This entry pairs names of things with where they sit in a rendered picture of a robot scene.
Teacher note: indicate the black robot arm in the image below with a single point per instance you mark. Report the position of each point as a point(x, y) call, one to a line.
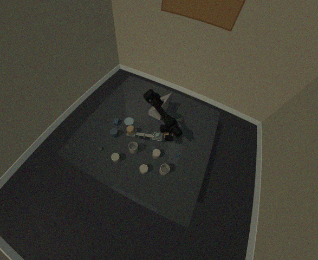
point(169, 121)

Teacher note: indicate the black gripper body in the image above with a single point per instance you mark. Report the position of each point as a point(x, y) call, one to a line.
point(169, 137)

